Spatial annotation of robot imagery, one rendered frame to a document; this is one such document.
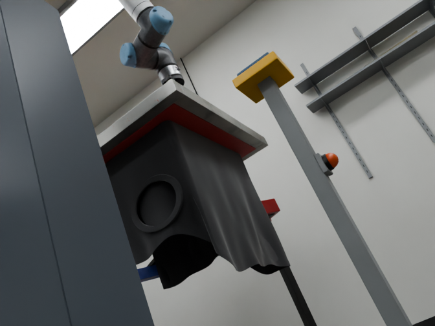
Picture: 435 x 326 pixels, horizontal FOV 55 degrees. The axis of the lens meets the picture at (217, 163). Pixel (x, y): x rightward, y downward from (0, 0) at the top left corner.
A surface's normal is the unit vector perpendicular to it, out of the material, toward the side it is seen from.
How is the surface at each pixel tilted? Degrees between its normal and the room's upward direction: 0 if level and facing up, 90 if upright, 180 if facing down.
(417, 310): 90
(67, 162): 90
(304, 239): 90
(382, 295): 90
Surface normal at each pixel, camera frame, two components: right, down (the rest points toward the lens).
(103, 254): 0.82, -0.50
